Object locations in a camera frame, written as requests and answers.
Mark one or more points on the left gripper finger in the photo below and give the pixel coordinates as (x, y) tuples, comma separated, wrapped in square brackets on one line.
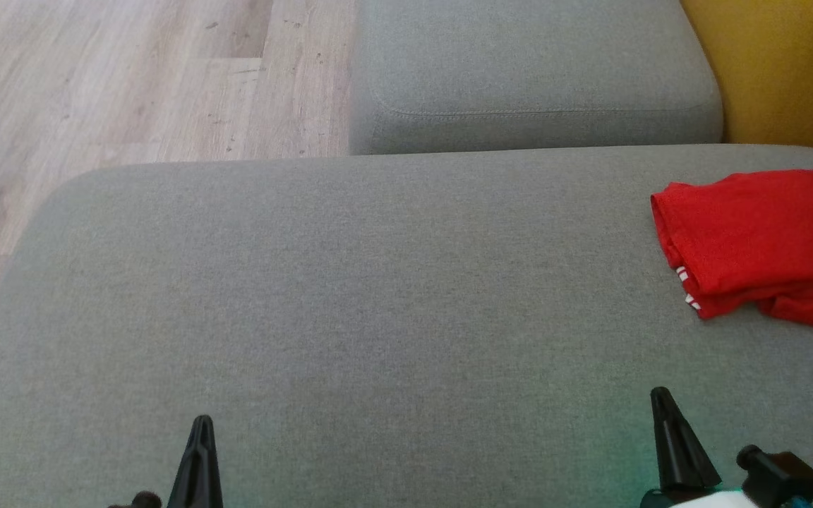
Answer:
[(210, 473), (191, 473)]

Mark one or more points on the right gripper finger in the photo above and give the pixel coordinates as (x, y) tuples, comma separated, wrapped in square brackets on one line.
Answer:
[(692, 462), (666, 451)]

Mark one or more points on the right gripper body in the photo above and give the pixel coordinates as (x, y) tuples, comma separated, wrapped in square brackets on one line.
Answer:
[(703, 499)]

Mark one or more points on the red and white jersey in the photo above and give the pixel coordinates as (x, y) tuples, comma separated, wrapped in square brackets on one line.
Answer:
[(752, 226)]

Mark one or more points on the large grey sofa seat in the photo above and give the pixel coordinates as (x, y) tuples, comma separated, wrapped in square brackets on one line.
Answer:
[(378, 317)]

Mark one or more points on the grey sofa cushion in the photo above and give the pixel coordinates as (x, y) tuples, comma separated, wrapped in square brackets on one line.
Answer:
[(533, 70)]

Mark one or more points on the yellow upholstered panel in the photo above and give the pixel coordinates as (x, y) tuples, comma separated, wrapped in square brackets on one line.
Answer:
[(787, 63)]

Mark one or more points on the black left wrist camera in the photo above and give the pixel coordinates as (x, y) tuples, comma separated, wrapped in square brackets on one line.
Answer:
[(147, 500)]

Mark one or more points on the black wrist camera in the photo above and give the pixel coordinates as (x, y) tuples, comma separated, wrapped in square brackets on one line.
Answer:
[(147, 500), (780, 476)]

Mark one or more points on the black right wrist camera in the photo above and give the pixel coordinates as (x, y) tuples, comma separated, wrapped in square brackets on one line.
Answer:
[(780, 476)]

